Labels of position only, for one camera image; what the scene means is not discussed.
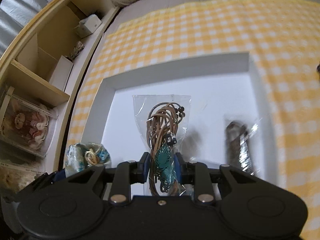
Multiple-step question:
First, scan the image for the floral fabric pouch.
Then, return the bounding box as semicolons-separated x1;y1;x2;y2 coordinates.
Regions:
65;142;112;178

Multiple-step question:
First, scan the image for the bag of dark brown cord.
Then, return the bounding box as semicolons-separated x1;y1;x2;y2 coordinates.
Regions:
224;114;260;176

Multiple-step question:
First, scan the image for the bag of tan cord necklace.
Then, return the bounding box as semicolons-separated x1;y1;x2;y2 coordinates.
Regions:
133;94;191;196

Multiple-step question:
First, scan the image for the dark crocheted yarn piece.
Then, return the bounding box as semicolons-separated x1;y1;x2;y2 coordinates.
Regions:
316;63;320;74

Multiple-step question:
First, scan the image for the white shallow cardboard box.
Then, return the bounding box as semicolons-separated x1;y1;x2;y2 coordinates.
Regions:
81;52;278;183

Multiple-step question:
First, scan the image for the clear case with floral item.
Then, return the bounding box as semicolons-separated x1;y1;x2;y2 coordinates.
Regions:
1;86;58;158

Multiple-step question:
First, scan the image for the white flat box on shelf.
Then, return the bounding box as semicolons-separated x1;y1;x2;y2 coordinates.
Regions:
49;56;73;91

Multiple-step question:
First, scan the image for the small braided trinket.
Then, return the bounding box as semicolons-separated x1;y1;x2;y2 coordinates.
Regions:
66;41;85;61

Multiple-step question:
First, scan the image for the wooden low shelf unit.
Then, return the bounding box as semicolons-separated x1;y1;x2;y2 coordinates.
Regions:
0;0;121;181

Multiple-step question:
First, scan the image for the white tissue box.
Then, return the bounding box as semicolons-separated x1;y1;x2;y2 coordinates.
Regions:
74;14;102;38

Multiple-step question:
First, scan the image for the yellow white checkered cloth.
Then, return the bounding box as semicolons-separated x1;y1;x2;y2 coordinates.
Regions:
68;0;319;239

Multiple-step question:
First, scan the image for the grey curtain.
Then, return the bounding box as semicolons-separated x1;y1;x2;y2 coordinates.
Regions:
1;0;51;54

